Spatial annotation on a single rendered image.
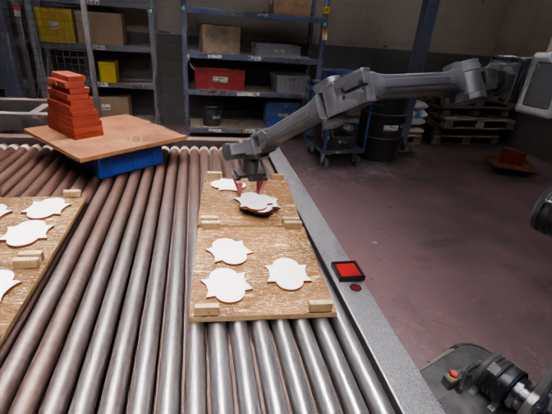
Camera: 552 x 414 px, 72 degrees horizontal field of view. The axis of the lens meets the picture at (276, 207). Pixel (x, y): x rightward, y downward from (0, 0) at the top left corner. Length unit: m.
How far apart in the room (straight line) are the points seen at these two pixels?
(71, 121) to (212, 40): 3.70
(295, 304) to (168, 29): 5.23
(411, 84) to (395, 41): 5.69
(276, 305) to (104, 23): 4.88
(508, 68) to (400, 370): 0.82
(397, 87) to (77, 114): 1.29
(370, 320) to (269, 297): 0.25
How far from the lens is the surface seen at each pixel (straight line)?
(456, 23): 7.16
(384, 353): 0.92
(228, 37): 5.33
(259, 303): 0.94
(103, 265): 1.14
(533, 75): 1.24
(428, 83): 1.01
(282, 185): 1.57
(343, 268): 1.11
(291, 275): 1.02
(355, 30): 6.35
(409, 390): 0.87
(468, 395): 1.86
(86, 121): 1.80
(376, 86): 0.89
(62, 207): 1.43
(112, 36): 5.49
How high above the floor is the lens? 1.56
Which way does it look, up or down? 27 degrees down
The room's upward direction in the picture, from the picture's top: 5 degrees clockwise
